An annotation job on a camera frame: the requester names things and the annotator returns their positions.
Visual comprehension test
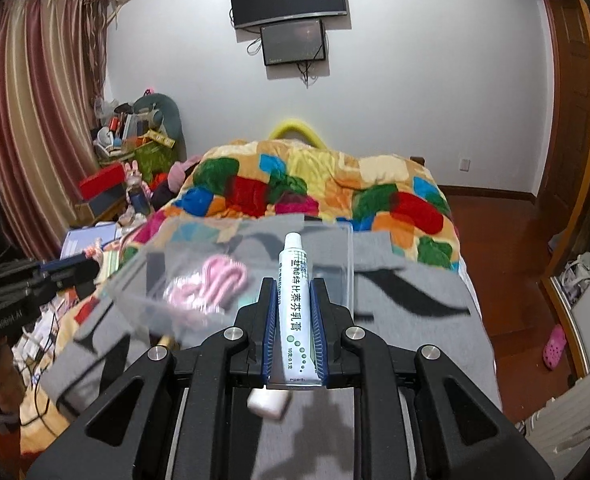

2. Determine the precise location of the person's left hand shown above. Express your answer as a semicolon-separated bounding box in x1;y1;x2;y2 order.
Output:
0;346;28;413

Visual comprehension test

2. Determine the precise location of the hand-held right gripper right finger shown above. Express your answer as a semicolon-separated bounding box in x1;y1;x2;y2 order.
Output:
309;276;556;480

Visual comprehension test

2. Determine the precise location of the blue bottle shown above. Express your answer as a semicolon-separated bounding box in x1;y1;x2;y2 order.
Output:
129;183;150;215

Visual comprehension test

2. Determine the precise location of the yellow curved headboard cushion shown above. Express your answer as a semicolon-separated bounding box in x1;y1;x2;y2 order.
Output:
268;119;328;149

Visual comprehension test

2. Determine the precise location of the blue folder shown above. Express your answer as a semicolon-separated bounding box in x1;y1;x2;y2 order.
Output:
60;223;118;260

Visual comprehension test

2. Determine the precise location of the white ointment tube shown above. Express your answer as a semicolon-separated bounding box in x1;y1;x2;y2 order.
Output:
277;232;312;389

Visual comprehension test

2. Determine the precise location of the pink plush toy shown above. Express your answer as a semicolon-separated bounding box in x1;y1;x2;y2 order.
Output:
167;155;204;192

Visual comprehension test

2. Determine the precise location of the red box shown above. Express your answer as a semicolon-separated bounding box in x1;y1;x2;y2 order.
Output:
79;165;126;201

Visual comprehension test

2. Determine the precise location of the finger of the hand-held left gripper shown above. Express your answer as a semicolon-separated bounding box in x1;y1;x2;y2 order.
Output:
39;255;100;295

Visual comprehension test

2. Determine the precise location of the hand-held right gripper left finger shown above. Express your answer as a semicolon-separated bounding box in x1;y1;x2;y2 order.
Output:
25;276;278;480

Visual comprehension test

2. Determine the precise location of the striped pink curtain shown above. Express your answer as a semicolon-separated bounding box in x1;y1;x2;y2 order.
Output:
0;0;110;261

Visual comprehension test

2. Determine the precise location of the pink cable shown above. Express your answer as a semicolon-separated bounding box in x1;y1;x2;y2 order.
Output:
164;254;249;322

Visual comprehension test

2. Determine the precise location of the wooden door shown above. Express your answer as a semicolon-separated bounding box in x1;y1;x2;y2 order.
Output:
537;0;590;281

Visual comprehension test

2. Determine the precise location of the clear plastic box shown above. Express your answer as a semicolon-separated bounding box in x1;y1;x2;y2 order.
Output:
107;217;356;347

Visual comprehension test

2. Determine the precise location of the colourful patchwork blanket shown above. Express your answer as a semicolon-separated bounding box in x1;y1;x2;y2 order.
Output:
110;137;462;273

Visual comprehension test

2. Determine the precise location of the green gift bag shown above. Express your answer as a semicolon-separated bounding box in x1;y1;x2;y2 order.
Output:
133;131;176;181

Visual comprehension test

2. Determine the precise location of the small black wall monitor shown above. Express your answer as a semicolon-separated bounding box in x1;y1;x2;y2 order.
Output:
260;18;327;66

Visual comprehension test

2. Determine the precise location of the grey blanket with black pattern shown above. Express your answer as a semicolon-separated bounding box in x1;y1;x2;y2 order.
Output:
40;214;504;413

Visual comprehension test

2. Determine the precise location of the white bag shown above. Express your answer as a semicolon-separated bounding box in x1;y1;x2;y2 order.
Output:
561;252;590;292

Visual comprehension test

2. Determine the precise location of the white radiator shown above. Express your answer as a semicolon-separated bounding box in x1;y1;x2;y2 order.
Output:
517;375;590;466

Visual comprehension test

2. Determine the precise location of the pink slipper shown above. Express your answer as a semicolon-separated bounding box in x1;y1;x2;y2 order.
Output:
543;324;568;371

